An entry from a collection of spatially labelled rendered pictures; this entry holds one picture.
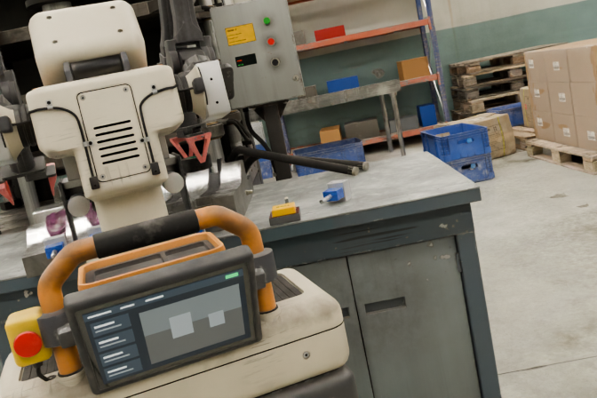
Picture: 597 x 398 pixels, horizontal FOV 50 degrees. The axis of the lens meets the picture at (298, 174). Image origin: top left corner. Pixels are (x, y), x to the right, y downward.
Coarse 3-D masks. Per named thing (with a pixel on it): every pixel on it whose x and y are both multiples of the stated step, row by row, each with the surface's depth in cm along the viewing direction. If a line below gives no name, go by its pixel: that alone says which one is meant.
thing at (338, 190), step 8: (328, 184) 177; (336, 184) 176; (344, 184) 176; (328, 192) 173; (336, 192) 172; (344, 192) 176; (320, 200) 169; (328, 200) 174; (336, 200) 173; (344, 200) 176
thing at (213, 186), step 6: (210, 168) 200; (186, 174) 199; (210, 174) 197; (216, 174) 197; (210, 180) 195; (216, 180) 195; (210, 186) 193; (216, 186) 192; (204, 192) 186; (210, 192) 188; (174, 198) 190
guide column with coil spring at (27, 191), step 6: (18, 180) 248; (24, 180) 247; (24, 186) 248; (30, 186) 249; (24, 192) 248; (30, 192) 248; (24, 198) 249; (30, 198) 249; (36, 198) 250; (24, 204) 250; (30, 204) 249; (36, 204) 250; (30, 210) 249; (30, 216) 250; (30, 222) 250
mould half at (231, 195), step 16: (240, 160) 202; (192, 176) 198; (224, 176) 195; (240, 176) 194; (192, 192) 191; (224, 192) 176; (240, 192) 185; (176, 208) 170; (192, 208) 170; (240, 208) 178
